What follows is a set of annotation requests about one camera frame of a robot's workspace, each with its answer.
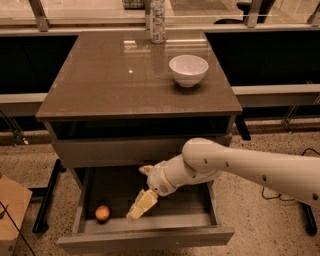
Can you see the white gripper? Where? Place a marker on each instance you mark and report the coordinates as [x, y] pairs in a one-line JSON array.
[[158, 178]]

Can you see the orange fruit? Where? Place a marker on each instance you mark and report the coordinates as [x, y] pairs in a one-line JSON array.
[[102, 213]]

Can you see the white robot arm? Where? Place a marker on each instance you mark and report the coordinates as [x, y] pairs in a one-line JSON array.
[[201, 160]]

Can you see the closed grey top drawer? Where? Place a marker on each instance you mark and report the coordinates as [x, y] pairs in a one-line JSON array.
[[79, 153]]

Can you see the open grey middle drawer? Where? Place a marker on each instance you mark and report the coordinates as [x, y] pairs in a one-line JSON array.
[[184, 219]]

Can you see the grey drawer cabinet with counter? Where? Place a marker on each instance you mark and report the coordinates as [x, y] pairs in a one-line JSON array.
[[118, 84]]

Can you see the black table leg left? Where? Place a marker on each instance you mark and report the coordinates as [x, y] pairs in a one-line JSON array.
[[45, 193]]

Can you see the black table leg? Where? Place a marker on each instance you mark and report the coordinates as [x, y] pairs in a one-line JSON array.
[[45, 193], [311, 226]]

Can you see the white ceramic bowl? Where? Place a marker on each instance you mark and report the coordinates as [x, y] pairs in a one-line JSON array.
[[188, 70]]

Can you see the cardboard box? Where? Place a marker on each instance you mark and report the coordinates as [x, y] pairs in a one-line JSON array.
[[14, 200]]

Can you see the black table leg right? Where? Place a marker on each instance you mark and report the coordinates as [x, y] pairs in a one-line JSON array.
[[311, 226]]

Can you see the clear plastic water bottle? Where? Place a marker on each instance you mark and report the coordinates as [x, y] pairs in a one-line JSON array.
[[157, 21]]

